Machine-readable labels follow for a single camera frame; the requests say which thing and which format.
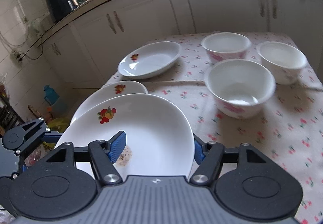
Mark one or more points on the large white fruit plate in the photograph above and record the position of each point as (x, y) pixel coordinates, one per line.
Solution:
(159, 138)

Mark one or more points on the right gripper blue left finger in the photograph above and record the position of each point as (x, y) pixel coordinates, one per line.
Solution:
(116, 145)

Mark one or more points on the white floral bowl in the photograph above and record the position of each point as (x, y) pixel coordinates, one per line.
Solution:
(240, 87)

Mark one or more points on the teal thermos jug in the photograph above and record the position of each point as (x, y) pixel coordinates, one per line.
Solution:
(51, 96)

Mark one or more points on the green plastic bag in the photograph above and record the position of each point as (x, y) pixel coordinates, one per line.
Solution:
(59, 124)

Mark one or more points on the white kitchen cabinets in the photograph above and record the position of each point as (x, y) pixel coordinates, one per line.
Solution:
(87, 49)

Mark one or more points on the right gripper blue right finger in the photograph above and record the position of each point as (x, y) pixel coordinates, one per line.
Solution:
(199, 149)

